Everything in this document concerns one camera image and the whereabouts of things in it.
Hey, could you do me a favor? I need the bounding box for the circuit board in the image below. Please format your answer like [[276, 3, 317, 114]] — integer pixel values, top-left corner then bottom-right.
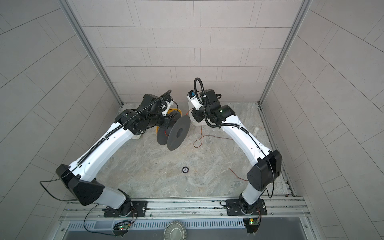
[[113, 221, 132, 231], [243, 218, 260, 231]]

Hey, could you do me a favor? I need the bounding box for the right circuit board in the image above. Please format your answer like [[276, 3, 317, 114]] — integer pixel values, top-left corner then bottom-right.
[[243, 218, 260, 231]]

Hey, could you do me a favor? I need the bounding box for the centre poker chip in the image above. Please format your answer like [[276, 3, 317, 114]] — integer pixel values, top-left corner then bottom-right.
[[182, 167, 189, 174]]

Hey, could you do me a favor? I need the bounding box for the left circuit board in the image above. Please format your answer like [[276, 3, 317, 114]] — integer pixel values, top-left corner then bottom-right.
[[113, 221, 132, 231]]

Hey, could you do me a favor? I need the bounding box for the red cable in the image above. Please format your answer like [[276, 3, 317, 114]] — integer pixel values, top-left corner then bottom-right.
[[163, 108, 249, 182]]

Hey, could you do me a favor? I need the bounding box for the yellow plastic tray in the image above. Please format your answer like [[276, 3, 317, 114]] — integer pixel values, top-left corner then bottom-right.
[[155, 108, 183, 133]]

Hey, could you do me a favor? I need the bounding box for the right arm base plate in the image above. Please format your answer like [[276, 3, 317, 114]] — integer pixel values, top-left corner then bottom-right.
[[224, 199, 268, 216]]

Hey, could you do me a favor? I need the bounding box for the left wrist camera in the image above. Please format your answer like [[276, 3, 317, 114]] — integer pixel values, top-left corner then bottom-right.
[[142, 93, 175, 117]]

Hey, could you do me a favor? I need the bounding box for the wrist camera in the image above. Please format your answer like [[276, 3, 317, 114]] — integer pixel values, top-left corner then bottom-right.
[[187, 90, 203, 110], [142, 93, 175, 117]]

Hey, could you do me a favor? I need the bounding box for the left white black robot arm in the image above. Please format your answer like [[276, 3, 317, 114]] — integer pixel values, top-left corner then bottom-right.
[[56, 90, 178, 217]]

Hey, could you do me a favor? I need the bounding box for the white plastic tray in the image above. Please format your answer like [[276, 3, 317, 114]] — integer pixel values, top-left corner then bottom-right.
[[188, 102, 207, 127]]

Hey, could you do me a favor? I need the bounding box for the round grey vent disc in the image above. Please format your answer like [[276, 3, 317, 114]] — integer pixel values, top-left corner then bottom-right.
[[164, 221, 187, 240]]

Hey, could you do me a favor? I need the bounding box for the grey cable spool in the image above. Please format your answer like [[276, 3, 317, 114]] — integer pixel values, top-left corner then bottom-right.
[[157, 112, 191, 151]]

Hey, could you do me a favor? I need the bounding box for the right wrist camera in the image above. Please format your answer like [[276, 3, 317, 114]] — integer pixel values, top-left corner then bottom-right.
[[187, 90, 203, 110]]

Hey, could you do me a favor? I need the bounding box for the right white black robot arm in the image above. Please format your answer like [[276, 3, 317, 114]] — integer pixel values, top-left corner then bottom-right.
[[187, 78, 282, 215]]

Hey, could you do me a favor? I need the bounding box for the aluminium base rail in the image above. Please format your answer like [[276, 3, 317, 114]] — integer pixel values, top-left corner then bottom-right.
[[59, 196, 311, 221]]

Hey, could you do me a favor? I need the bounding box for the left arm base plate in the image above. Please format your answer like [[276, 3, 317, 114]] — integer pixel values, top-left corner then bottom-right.
[[102, 200, 148, 218]]

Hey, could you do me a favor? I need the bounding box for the green white checkerboard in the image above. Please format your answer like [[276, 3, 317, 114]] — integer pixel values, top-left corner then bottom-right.
[[131, 135, 142, 140]]

